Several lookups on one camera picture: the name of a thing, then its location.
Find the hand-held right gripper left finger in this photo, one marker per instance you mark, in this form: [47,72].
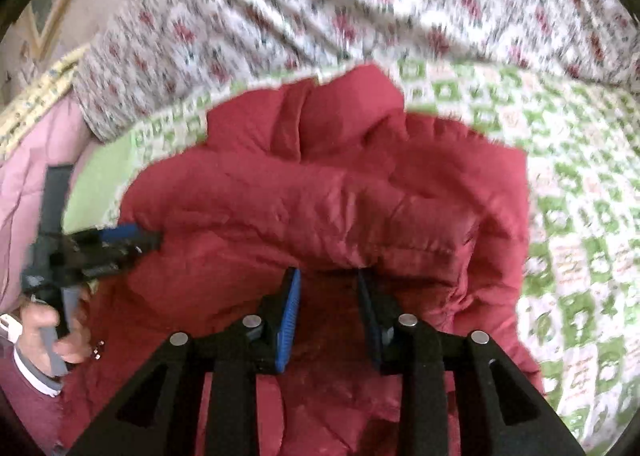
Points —
[290,308]

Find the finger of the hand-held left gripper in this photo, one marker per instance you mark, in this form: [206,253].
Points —
[122,233]
[107,266]

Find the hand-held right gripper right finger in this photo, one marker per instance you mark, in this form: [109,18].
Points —
[368,318]

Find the red quilted blanket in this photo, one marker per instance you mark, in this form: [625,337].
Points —
[320,206]

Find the person's left forearm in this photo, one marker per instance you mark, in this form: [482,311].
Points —
[30,411]

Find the person's left hand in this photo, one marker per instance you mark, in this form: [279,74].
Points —
[34,331]

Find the pink quilt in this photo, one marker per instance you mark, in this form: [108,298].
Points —
[25,196]

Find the white wristwatch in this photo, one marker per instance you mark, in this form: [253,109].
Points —
[7,327]

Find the yellow printed cloth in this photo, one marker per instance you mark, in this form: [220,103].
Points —
[35,96]

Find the green printed bed sheet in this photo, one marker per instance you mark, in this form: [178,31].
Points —
[580,186]

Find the red floral quilt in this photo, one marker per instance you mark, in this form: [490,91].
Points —
[310,1]

